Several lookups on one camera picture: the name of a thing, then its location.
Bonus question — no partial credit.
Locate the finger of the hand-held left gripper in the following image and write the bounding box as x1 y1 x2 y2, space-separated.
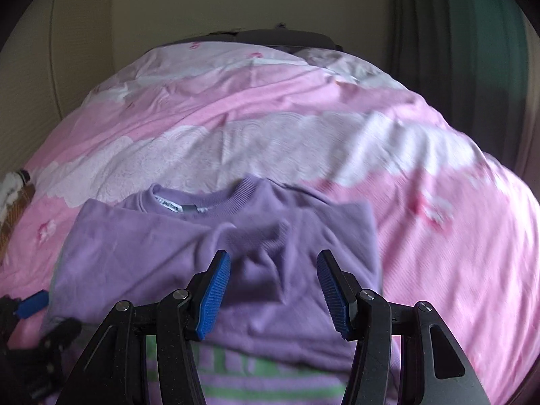
0 289 50 347
8 317 83 403

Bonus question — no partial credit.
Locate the grey green curtain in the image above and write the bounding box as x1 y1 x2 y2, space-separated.
386 0 540 178

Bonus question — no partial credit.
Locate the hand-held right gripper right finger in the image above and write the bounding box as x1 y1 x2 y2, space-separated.
317 249 495 405

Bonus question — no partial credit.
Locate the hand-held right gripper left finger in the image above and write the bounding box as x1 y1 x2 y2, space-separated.
61 250 232 405

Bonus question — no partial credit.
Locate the pink and white bed sheet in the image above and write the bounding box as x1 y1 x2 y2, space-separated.
0 43 540 405

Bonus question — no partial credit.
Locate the purple sweatshirt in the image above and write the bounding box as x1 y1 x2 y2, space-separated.
44 177 401 405

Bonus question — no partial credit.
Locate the dark headboard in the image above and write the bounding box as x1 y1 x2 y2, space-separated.
143 29 344 57

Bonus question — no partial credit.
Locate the brown white plush toy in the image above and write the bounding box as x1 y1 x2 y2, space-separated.
0 169 36 254

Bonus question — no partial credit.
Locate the striped purple green cloth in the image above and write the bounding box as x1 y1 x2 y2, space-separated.
145 334 353 405

